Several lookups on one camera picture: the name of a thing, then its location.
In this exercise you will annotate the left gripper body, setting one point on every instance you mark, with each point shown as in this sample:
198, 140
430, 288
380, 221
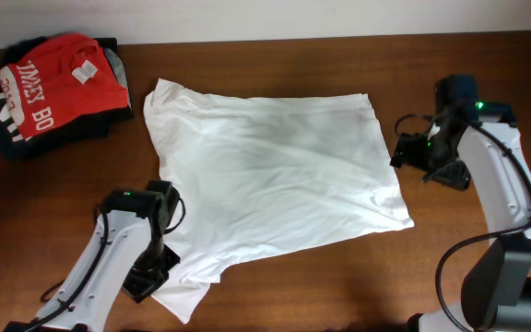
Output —
154, 269

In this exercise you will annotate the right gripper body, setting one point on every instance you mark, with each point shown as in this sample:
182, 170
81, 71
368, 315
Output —
435, 155

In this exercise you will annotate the white t-shirt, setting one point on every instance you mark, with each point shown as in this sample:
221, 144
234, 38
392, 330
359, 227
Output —
262, 177

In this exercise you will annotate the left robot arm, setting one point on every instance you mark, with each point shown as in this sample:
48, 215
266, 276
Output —
126, 252

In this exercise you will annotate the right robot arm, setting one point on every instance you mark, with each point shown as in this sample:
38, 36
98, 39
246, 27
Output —
472, 142

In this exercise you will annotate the black folded t-shirt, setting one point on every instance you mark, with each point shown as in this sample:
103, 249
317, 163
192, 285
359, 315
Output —
87, 126

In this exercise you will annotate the red folded t-shirt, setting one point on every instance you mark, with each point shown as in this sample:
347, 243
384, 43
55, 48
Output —
58, 81

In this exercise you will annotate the grey folded garment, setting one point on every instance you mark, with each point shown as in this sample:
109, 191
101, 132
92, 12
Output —
118, 70

